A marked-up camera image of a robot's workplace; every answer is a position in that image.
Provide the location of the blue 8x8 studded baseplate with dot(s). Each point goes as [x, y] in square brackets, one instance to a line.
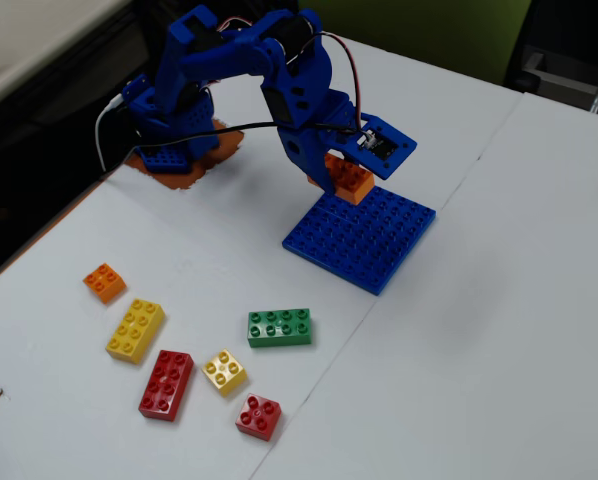
[364, 240]

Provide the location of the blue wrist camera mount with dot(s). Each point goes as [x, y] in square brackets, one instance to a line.
[351, 150]

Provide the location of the yellow 2x4 toy brick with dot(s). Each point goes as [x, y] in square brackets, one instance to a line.
[134, 330]

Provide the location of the orange 2x2 toy brick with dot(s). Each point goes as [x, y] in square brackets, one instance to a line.
[104, 281]

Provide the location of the red 2x2 toy brick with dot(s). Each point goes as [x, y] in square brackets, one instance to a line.
[257, 416]

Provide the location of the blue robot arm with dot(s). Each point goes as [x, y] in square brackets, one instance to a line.
[309, 75]

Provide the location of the orange 2x4 toy brick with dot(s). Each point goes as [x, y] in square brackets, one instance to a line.
[351, 180]

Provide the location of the white desk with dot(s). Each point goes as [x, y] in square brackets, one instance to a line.
[29, 40]

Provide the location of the white foam board sheet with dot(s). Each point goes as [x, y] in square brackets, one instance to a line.
[504, 325]
[204, 250]

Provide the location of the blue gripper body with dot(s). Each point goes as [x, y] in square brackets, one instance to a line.
[299, 147]

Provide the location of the green 2x4 toy brick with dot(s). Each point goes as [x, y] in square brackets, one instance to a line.
[279, 330]

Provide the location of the yellow 2x2 toy brick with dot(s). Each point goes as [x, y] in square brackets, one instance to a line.
[224, 372]

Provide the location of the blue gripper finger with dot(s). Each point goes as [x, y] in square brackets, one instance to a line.
[321, 175]

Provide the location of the red 2x4 toy brick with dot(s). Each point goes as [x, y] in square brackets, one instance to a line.
[165, 385]

